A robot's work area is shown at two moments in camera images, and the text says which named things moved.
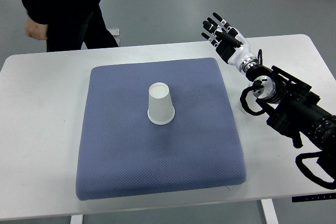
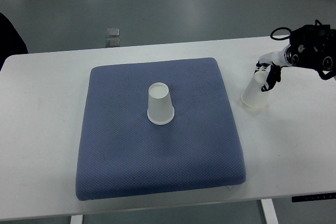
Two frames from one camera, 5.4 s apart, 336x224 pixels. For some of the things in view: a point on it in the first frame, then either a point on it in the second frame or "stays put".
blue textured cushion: (123, 153) stays put
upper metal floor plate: (115, 32) stays put
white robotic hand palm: (240, 53) → (274, 75)
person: (69, 3) → (11, 43)
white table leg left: (76, 219) stays put
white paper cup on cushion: (160, 109) stays put
